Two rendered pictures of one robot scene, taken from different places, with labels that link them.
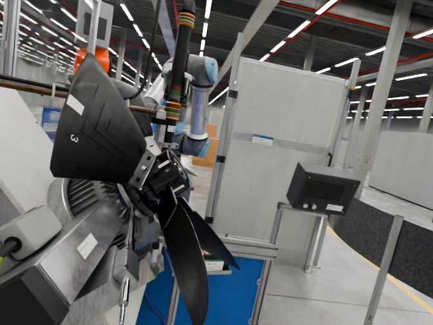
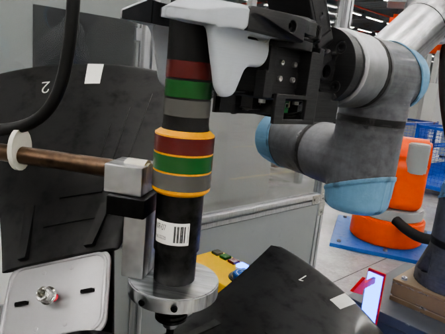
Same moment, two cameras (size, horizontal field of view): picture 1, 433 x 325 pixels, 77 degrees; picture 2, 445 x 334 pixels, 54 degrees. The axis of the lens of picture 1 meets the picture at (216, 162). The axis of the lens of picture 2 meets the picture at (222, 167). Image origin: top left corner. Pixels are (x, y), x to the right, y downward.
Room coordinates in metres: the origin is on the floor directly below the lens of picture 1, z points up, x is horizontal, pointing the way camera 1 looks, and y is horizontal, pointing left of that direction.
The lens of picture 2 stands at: (0.63, -0.12, 1.43)
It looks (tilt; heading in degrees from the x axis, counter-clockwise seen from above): 12 degrees down; 53
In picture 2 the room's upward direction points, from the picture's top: 5 degrees clockwise
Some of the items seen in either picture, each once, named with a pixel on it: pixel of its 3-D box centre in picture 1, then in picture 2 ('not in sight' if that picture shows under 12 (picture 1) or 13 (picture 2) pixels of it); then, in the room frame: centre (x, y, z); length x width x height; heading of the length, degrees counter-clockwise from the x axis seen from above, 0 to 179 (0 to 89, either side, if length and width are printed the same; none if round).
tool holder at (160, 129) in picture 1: (165, 129); (165, 230); (0.79, 0.16, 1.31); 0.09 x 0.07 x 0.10; 132
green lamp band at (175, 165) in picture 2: (172, 110); (183, 160); (0.80, 0.15, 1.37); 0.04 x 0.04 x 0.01
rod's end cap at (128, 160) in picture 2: not in sight; (137, 171); (0.77, 0.18, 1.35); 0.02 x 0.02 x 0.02; 42
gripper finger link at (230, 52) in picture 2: (185, 85); (224, 51); (0.80, 0.13, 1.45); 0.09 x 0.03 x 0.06; 17
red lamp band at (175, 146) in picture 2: (173, 106); (184, 142); (0.80, 0.15, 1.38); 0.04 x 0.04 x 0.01
